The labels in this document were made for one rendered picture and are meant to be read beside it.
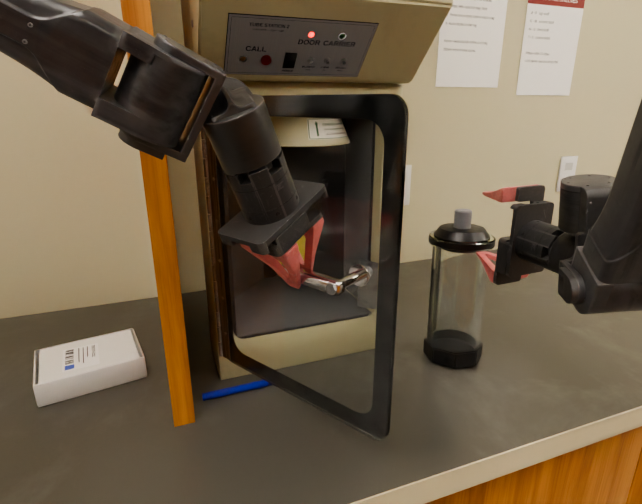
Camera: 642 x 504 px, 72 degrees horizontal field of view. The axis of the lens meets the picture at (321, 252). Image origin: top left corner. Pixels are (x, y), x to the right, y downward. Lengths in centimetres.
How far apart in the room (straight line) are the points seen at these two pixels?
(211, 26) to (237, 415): 53
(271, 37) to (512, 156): 105
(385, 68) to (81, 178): 70
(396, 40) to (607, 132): 123
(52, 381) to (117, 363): 9
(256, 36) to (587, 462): 82
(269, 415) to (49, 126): 74
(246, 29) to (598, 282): 47
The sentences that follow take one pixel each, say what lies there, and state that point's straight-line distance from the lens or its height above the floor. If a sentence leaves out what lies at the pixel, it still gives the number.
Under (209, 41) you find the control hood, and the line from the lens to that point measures 60.
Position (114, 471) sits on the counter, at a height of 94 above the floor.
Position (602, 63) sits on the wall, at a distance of 174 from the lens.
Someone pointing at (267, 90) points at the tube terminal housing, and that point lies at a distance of 68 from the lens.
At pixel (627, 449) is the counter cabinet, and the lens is 98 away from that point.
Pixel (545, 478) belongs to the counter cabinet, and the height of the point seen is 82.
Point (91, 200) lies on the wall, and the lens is 111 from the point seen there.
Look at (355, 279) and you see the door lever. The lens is 48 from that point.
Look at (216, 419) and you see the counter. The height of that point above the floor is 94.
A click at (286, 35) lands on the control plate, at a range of 61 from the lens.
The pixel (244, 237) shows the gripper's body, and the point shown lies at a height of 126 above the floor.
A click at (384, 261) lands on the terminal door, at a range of 47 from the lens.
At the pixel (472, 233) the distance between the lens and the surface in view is 76.
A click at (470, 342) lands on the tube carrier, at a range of 82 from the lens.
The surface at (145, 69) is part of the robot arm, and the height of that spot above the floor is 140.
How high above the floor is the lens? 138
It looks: 19 degrees down
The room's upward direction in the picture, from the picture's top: straight up
